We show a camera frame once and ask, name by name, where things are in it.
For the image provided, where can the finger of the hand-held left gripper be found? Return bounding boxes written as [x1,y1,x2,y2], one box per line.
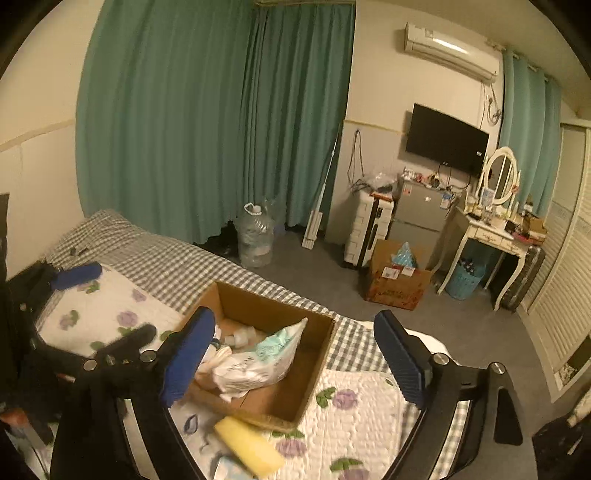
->
[9,261,103,298]
[32,323,158,370]

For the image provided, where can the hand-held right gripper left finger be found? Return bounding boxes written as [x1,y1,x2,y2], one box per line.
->
[50,307,218,480]

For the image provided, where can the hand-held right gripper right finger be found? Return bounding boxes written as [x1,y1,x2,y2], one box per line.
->
[373,309,539,480]

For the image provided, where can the white tissue packet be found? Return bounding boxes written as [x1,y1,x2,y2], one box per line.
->
[212,318,309,403]

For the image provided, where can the yellow sponge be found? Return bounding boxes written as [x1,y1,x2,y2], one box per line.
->
[214,416,286,476]

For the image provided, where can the small white bottles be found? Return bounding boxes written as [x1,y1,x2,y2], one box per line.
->
[213,323,259,354]

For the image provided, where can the brown cardboard box with packets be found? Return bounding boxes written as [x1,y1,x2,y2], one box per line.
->
[364,239,435,311]

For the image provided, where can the grey checkered bed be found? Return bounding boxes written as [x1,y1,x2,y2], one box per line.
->
[44,210,472,480]

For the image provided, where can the blue plastic basket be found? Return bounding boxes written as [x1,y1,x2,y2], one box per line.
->
[445,258,486,301]

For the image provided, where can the blue plastic packet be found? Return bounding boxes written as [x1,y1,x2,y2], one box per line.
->
[392,242,419,271]

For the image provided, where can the large clear water jug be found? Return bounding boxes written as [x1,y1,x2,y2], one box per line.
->
[233,202,277,269]

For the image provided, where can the white suitcase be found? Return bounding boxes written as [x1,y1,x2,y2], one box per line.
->
[343,191,396,269]

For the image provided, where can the grey mini fridge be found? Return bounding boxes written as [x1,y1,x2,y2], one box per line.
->
[389,178,457,269]

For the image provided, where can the white dressing table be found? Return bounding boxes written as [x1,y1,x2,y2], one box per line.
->
[436,205,532,312]

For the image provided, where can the dark hard suitcase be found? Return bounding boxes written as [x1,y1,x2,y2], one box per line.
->
[501,244,547,313]

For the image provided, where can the white flat mop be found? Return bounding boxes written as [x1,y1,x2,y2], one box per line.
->
[302,124,343,250]

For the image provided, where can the clear plastic jug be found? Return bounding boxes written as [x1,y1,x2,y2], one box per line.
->
[259,196,288,234]

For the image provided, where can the dark bag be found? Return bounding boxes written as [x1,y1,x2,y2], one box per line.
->
[531,413,591,480]

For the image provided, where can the clear plastic bag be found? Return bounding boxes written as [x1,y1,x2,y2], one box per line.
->
[359,170,399,192]

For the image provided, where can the white louvered wardrobe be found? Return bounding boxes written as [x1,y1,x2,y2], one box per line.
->
[516,121,591,403]

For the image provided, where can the small brown box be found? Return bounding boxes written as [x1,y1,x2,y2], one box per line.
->
[522,215,548,238]

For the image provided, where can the white oval vanity mirror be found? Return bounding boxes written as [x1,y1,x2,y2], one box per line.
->
[480,147,520,209]

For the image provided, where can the light green window curtain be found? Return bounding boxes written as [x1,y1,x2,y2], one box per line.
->
[499,48,563,217]

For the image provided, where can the white air conditioner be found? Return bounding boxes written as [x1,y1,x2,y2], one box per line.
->
[400,22,502,84]

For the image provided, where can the hanging black cable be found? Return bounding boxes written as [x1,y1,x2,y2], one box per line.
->
[349,129,366,193]

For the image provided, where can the black wall television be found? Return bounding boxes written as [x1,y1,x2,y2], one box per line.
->
[405,103,490,176]

